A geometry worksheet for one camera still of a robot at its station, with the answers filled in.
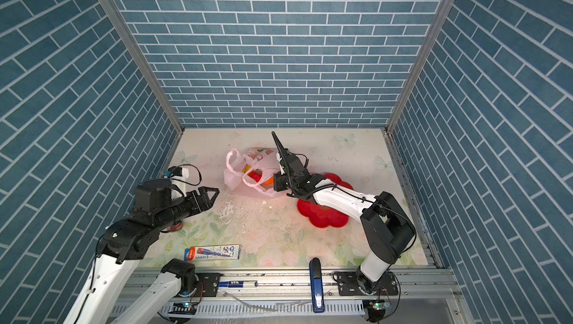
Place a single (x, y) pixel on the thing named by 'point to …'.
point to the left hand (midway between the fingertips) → (218, 194)
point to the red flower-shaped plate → (322, 216)
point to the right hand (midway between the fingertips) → (275, 177)
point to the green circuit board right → (377, 304)
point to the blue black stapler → (316, 285)
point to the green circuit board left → (186, 308)
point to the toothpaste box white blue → (213, 252)
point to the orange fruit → (269, 181)
